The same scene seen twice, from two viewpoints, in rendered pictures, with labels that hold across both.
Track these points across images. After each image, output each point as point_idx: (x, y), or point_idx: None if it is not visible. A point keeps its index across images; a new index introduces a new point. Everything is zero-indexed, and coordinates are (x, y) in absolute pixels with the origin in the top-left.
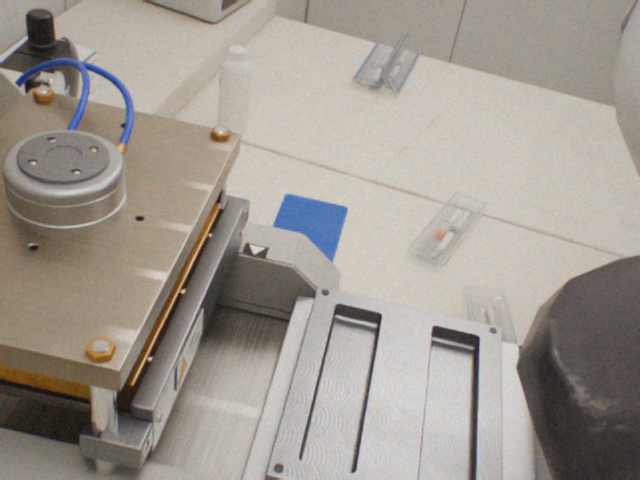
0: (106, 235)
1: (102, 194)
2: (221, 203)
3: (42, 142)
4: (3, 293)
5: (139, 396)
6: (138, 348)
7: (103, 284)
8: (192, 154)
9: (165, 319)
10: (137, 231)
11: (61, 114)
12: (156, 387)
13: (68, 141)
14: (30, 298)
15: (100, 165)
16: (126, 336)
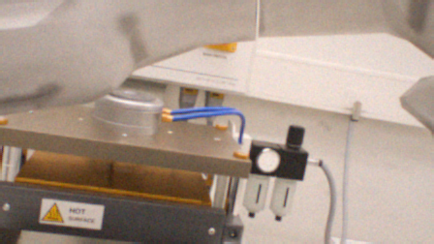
0: (101, 129)
1: (110, 104)
2: (226, 214)
3: (139, 92)
4: (40, 113)
5: (7, 181)
6: (14, 139)
7: (56, 126)
8: (207, 149)
9: (77, 185)
10: (110, 134)
11: (208, 130)
12: (15, 185)
13: (145, 95)
14: (38, 116)
15: (128, 96)
16: (13, 126)
